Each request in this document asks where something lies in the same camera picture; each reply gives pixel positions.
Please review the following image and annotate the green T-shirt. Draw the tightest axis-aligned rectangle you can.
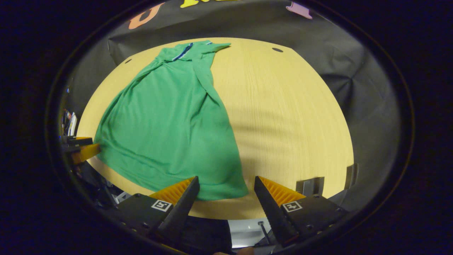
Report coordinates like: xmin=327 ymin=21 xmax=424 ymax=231
xmin=94 ymin=40 xmax=249 ymax=201

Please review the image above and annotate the black backdrop cloth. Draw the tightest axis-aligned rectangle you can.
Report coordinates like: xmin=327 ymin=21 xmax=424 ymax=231
xmin=67 ymin=0 xmax=402 ymax=213

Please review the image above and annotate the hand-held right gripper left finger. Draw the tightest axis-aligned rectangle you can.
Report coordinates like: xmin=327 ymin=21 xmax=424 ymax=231
xmin=106 ymin=176 xmax=201 ymax=249

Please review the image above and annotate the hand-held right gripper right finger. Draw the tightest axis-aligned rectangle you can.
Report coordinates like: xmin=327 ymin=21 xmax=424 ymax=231
xmin=254 ymin=176 xmax=349 ymax=248

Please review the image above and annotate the grey metal table bracket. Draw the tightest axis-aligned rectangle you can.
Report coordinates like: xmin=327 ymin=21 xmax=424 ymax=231
xmin=296 ymin=176 xmax=325 ymax=196
xmin=345 ymin=163 xmax=359 ymax=190

